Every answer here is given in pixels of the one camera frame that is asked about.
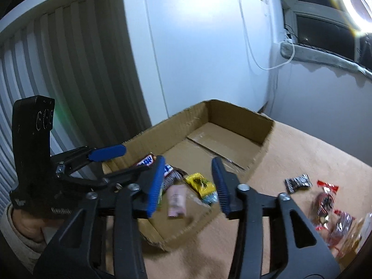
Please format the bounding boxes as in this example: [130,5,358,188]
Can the snickers bar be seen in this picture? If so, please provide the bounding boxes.
[134,153,175,177]

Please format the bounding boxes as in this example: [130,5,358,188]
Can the pink white snack bar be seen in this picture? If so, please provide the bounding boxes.
[166,185,187,217]

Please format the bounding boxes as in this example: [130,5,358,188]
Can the sliced bread loaf bag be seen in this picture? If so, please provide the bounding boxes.
[337,213,371,269]

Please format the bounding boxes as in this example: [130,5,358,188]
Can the yellow snack packet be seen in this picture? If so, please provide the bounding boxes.
[184,173,219,205]

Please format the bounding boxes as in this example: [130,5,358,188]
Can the teal snack packet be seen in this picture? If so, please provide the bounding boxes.
[162,168,187,193]

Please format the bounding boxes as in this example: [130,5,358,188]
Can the person left hand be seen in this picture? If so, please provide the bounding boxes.
[11,209,64,243]

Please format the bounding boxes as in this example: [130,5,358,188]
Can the clear red snack packet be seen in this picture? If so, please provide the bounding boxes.
[315,210,355,249]

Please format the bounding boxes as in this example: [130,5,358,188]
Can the red black snack packet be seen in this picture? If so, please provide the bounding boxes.
[310,180,339,226]

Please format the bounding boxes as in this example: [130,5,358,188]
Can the brown cardboard box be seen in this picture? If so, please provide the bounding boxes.
[102,100,275,251]

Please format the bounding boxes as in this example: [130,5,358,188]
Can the black white candy wrapper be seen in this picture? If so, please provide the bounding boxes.
[284,174,313,194]

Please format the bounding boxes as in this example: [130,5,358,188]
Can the white refrigerator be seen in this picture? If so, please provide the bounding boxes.
[122,0,284,125]

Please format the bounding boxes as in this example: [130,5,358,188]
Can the grey window sill cover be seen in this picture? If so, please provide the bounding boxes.
[280,42,371,80]

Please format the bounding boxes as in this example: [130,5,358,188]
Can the white hanging cable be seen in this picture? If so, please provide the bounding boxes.
[237,0,296,71]

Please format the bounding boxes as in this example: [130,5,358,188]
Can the bright ring light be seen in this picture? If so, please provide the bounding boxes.
[331,0,371,36]

